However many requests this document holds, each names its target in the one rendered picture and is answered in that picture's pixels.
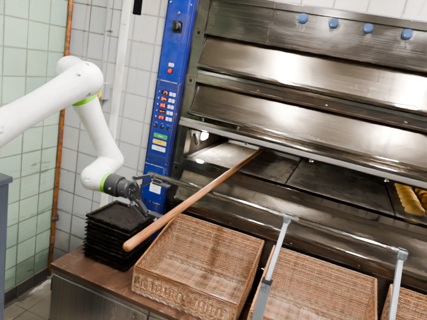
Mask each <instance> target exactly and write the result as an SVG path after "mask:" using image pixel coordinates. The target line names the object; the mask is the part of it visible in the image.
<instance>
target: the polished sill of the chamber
mask: <svg viewBox="0 0 427 320"><path fill-rule="evenodd" d="M182 164H184V165H186V166H190V167H193V168H197V169H200V170H203V171H207V172H210V173H214V174H217V175H220V176H221V175H223V174H224V173H225V172H227V171H228V170H230V168H226V167H223V166H219V165H217V164H213V163H209V162H206V161H202V160H199V159H195V158H192V157H188V156H186V157H184V158H183V160H182ZM228 178H231V179H234V180H238V181H241V182H245V183H249V184H251V185H255V186H258V187H262V188H264V189H268V190H272V191H275V192H279V193H281V194H285V195H288V196H292V197H296V198H298V199H302V200H305V201H309V202H312V203H316V204H319V205H322V206H326V207H329V208H333V209H335V210H339V211H343V212H346V213H350V214H352V215H356V216H359V217H363V218H367V219H369V220H373V221H377V222H380V223H384V224H387V225H390V226H394V227H397V228H400V229H404V230H407V231H411V232H415V233H417V234H421V235H424V236H427V225H425V224H423V223H419V222H415V221H412V220H408V219H405V218H401V217H397V216H395V215H390V214H387V213H383V212H381V211H377V210H373V209H370V208H366V207H363V206H359V205H356V204H352V203H348V202H346V201H342V200H338V199H334V198H332V197H328V196H324V195H321V194H317V193H314V192H310V191H308V190H304V189H300V188H297V187H293V186H290V185H286V184H283V183H279V182H275V181H272V180H268V179H265V178H261V177H257V176H255V175H251V174H248V173H244V172H241V171H236V172H235V173H233V174H232V175H231V176H230V177H228Z"/></svg>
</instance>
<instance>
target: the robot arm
mask: <svg viewBox="0 0 427 320"><path fill-rule="evenodd" d="M55 76H56V77H55V78H54V79H52V80H51V81H49V82H48V83H46V84H44V85H42V86H41V87H39V88H38V89H36V90H34V91H32V92H31V93H29V94H27V95H25V96H23V97H22V98H19V99H18V100H15V101H14V102H11V103H9V104H8V105H5V106H3V107H1V108H0V149H1V148H2V147H4V146H5V145H6V144H7V143H9V142H10V141H12V140H13V139H14V138H16V137H17V136H19V135H20V134H22V133H23V132H25V131H26V130H28V129H29V128H31V127H33V126H34V125H36V124H37V123H39V122H41V121H42V120H44V119H46V118H47V117H50V116H51V115H53V114H55V113H56V112H58V111H60V110H62V109H64V108H66V107H68V106H70V105H71V107H72V108H73V109H74V111H75V113H76V114H77V116H78V118H79V120H80V121H81V123H82V125H83V126H84V128H85V130H86V132H87V134H88V136H89V138H90V140H91V142H92V144H93V147H94V149H95V152H96V154H97V159H96V160H95V161H94V162H92V163H91V164H90V165H89V166H87V167H86V168H85V169H84V170H83V171H82V172H81V175H80V181H81V184H82V186H83V187H84V188H86V189H88V190H94V191H99V192H103V193H105V194H108V195H110V196H114V197H123V198H126V199H129V200H130V204H128V207H130V208H132V209H133V210H134V211H135V212H136V213H137V214H138V215H139V216H140V217H141V218H142V219H143V220H146V219H148V218H149V217H150V218H153V219H155V218H158V219H159V218H161V217H162V216H163V215H161V214H159V213H155V212H153V211H149V210H148V209H147V208H146V206H145V205H144V203H143V202H142V199H141V198H140V197H141V195H142V194H141V193H142V189H141V187H143V186H145V185H147V184H149V183H151V182H152V184H154V185H157V186H160V187H163V188H166V189H168V188H170V187H171V185H168V184H166V183H162V180H159V179H157V178H155V173H151V174H147V175H141V176H138V175H135V176H132V179H133V181H129V180H127V179H126V178H125V177H123V176H121V175H117V174H115V172H117V171H118V170H119V169H120V168H121V167H122V165H123V163H124V158H123V155H122V153H121V152H120V150H119V149H118V146H117V145H116V143H115V141H114V139H113V137H112V135H111V132H110V130H109V127H108V125H107V123H106V120H105V117H104V115H103V112H102V109H101V106H100V102H99V100H98V96H97V93H98V92H99V91H100V90H101V88H102V86H103V83H104V78H103V75H102V72H101V70H100V69H99V68H98V67H97V66H96V65H95V64H93V63H91V62H84V61H82V60H81V59H79V58H77V57H74V56H66V57H63V58H61V59H60V60H59V61H58V62H57V63H56V65H55ZM150 177H151V179H150V180H148V181H146V182H144V183H142V184H140V185H139V184H138V183H137V182H136V181H137V180H140V179H144V178H150ZM137 199H138V200H137ZM133 201H135V203H136V204H137V205H138V206H139V207H138V206H137V205H136V204H135V203H134V202H133Z"/></svg>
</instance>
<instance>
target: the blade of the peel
mask: <svg viewBox="0 0 427 320"><path fill-rule="evenodd" d="M228 142H230V143H234V144H237V145H241V146H244V147H249V148H252V149H256V150H258V149H259V147H256V146H253V145H249V144H248V145H245V144H244V143H241V142H237V141H234V140H230V139H229V140H228ZM265 152H268V153H271V154H275V155H278V156H282V157H287V158H290V159H294V160H297V161H299V160H300V158H299V157H295V156H291V155H288V154H283V153H280V152H276V151H273V150H268V149H265Z"/></svg>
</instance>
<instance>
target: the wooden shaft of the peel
mask: <svg viewBox="0 0 427 320"><path fill-rule="evenodd" d="M261 152H262V150H261V149H259V150H257V151H256V152H254V153H253V154H251V155H250V156H248V157H247V158H246V159H244V160H242V162H240V163H238V164H237V165H236V166H234V167H233V168H231V169H230V170H228V171H227V172H225V173H224V174H223V175H221V176H220V177H219V178H217V179H215V180H214V181H213V182H211V183H210V184H208V185H207V186H205V187H204V188H202V189H201V190H199V191H198V192H197V193H195V194H194V195H192V196H191V197H190V198H188V199H186V200H185V201H184V202H183V203H181V204H179V205H178V206H176V207H175V208H174V209H172V210H171V211H169V212H168V213H167V214H165V215H163V216H162V217H161V218H159V219H158V220H156V221H155V222H154V223H152V224H151V225H149V226H148V227H146V228H145V229H144V230H142V231H140V232H139V233H138V234H136V235H135V236H133V237H132V238H131V239H129V240H127V241H126V242H125V243H124V244H123V249H124V250H125V251H131V250H132V249H134V247H136V246H137V245H139V244H140V243H141V242H142V241H144V240H145V239H147V238H148V237H149V236H151V235H152V234H154V233H155V232H156V231H157V230H159V229H160V228H162V226H164V225H165V224H167V223H168V222H169V221H171V220H172V219H173V218H175V217H176V216H177V215H179V214H180V213H182V212H183V211H184V210H185V209H187V208H188V207H190V205H192V204H193V203H195V202H196V201H197V200H199V199H200V198H201V197H203V196H204V195H205V194H207V193H208V192H210V191H211V190H212V189H213V188H215V187H216V186H218V184H220V183H221V182H223V181H224V180H225V179H227V178H228V177H230V176H231V175H232V174H233V173H235V172H236V171H238V170H239V169H240V168H241V167H243V166H244V165H246V164H247V163H248V162H249V161H251V160H252V159H253V158H255V157H256V156H258V155H259V154H260V153H261Z"/></svg>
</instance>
